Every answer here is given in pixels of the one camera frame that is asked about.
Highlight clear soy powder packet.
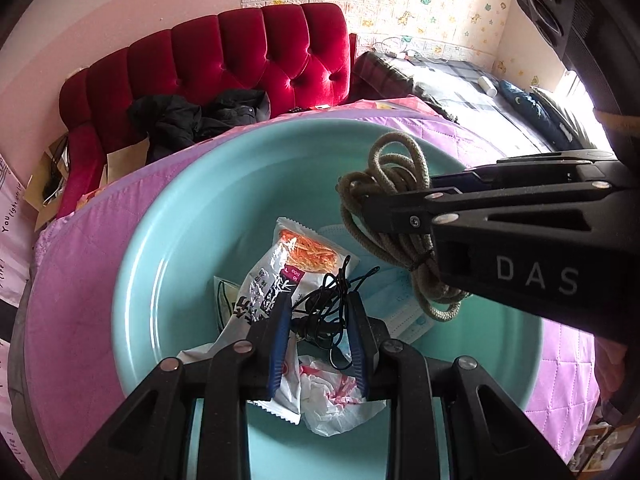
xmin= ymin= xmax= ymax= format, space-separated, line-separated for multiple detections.
xmin=213 ymin=275 xmax=246 ymax=333

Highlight brown paper bag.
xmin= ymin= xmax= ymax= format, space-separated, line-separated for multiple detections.
xmin=105 ymin=137 xmax=152 ymax=183
xmin=27 ymin=132 xmax=73 ymax=233

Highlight black jacket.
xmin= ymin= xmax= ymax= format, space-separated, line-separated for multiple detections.
xmin=127 ymin=89 xmax=273 ymax=165

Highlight khaki rope bundle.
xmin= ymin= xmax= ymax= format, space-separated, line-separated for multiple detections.
xmin=336 ymin=131 xmax=472 ymax=323

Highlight grey striped pillow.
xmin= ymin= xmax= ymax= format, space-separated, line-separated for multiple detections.
xmin=530 ymin=85 xmax=591 ymax=153

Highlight black wired earphones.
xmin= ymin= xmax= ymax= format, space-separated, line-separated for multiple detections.
xmin=290 ymin=255 xmax=381 ymax=371

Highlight white charging cable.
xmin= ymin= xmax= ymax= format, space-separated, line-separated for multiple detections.
xmin=372 ymin=40 xmax=451 ymax=68

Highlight plaid bed blanket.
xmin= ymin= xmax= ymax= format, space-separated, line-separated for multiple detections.
xmin=352 ymin=50 xmax=566 ymax=158

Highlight teal plastic basin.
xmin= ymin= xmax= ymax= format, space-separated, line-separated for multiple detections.
xmin=111 ymin=117 xmax=546 ymax=480

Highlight white plastic bag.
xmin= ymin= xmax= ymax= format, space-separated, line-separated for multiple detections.
xmin=297 ymin=354 xmax=388 ymax=438

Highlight grey table cover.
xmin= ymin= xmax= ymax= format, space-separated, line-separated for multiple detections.
xmin=7 ymin=305 xmax=56 ymax=480

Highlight silver snack packet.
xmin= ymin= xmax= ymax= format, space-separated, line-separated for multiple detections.
xmin=175 ymin=216 xmax=362 ymax=426

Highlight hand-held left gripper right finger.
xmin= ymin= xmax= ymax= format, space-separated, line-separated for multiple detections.
xmin=346 ymin=291 xmax=576 ymax=480

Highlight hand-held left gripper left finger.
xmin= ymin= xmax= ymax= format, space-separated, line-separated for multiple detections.
xmin=60 ymin=292 xmax=293 ymax=480

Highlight dark blue pillow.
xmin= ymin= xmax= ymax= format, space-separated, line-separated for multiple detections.
xmin=498 ymin=79 xmax=556 ymax=151

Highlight blue face mask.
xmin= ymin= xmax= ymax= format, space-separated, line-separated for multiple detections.
xmin=315 ymin=225 xmax=436 ymax=343

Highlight pink cartoon wall covering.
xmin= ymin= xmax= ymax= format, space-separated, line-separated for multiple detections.
xmin=0 ymin=155 xmax=36 ymax=461

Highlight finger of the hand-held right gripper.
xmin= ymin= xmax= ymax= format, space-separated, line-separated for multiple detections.
xmin=430 ymin=149 xmax=621 ymax=190
xmin=359 ymin=182 xmax=621 ymax=257

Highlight red tufted sofa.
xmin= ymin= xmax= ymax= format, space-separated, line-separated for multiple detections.
xmin=59 ymin=2 xmax=352 ymax=221

